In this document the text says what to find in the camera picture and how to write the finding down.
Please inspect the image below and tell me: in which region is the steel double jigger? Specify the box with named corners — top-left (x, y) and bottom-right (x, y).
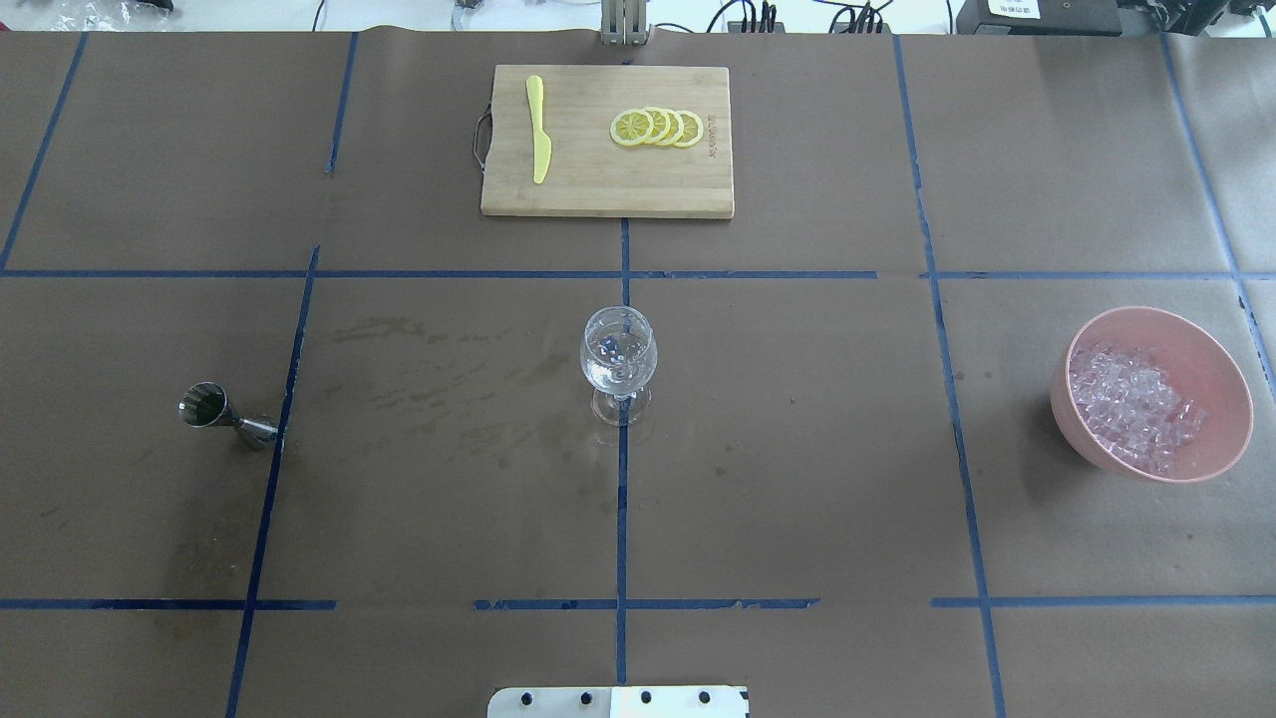
top-left (176, 381), bottom-right (279, 451)

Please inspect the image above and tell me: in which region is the clear wine glass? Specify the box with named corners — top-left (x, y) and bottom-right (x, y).
top-left (579, 305), bottom-right (658, 429)

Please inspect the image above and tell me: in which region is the clear ice cubes pile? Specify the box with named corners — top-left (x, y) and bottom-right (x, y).
top-left (1068, 342), bottom-right (1208, 477)

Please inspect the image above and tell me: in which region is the bamboo cutting board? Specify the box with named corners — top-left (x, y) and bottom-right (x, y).
top-left (481, 64), bottom-right (738, 219)

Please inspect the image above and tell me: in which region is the lemon slice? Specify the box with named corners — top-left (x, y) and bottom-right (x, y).
top-left (672, 110), bottom-right (706, 149)
top-left (655, 108), bottom-right (685, 147)
top-left (643, 108), bottom-right (675, 145)
top-left (609, 108), bottom-right (657, 147)

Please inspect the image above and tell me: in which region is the yellow plastic knife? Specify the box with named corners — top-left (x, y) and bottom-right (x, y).
top-left (524, 77), bottom-right (553, 182)

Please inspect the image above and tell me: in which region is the pink bowl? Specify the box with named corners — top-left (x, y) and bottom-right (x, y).
top-left (1049, 306), bottom-right (1254, 485)

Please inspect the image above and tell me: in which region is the aluminium frame post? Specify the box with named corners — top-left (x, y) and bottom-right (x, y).
top-left (600, 0), bottom-right (651, 47)

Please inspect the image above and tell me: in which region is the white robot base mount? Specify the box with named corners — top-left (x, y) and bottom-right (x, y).
top-left (486, 685), bottom-right (752, 717)

